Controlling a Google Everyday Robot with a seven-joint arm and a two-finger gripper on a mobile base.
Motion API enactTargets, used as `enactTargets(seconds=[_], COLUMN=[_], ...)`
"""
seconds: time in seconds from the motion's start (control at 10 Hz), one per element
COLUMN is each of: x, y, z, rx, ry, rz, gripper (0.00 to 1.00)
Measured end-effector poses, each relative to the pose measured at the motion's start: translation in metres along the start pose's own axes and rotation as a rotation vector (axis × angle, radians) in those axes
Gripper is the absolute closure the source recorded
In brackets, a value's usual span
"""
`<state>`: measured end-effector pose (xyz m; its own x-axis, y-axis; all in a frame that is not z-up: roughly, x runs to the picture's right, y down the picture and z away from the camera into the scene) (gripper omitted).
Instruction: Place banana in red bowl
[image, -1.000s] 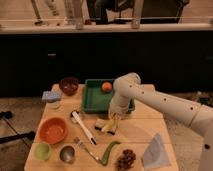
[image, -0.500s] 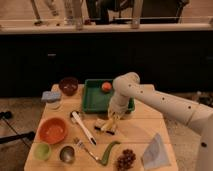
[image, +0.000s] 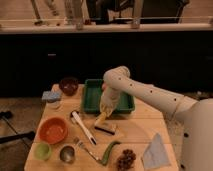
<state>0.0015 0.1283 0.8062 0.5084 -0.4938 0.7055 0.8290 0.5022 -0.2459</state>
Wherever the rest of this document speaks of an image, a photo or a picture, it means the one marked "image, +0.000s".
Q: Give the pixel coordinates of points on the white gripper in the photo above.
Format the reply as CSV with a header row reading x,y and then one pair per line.
x,y
109,100

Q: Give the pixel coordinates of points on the yellow banana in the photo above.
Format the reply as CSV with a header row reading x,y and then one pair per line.
x,y
101,118

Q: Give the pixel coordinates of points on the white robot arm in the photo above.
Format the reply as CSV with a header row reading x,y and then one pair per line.
x,y
195,115

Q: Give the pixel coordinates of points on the dark maroon bowl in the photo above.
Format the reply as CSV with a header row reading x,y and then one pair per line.
x,y
69,85

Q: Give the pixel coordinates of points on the orange red bowl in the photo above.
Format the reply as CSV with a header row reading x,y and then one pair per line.
x,y
53,130

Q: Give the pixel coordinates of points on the orange fruit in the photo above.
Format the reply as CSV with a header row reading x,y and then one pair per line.
x,y
103,86

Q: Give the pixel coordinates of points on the green plastic tray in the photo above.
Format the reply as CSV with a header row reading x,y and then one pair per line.
x,y
91,99

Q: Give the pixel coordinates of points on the wooden block brush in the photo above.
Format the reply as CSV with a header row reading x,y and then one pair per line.
x,y
106,127

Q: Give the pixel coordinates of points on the metal fork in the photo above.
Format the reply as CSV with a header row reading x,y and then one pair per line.
x,y
81,145

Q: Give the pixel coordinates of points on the clear glass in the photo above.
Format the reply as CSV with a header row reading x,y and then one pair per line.
x,y
54,105

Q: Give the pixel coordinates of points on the green chili pepper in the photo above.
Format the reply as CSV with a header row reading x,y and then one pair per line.
x,y
107,152

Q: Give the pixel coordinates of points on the bunch of dark grapes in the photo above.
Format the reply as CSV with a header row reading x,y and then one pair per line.
x,y
125,160

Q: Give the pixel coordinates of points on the small metal cup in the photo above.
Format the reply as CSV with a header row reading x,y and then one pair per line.
x,y
67,154

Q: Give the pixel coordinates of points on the grey folded cloth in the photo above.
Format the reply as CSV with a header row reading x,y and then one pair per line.
x,y
155,155

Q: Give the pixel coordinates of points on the light green cup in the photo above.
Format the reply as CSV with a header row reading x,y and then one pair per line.
x,y
42,151

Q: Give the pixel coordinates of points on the black tripod stand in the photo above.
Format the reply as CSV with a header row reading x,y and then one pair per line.
x,y
5,116

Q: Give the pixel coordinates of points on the white handled spatula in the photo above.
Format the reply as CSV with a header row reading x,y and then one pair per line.
x,y
76,117

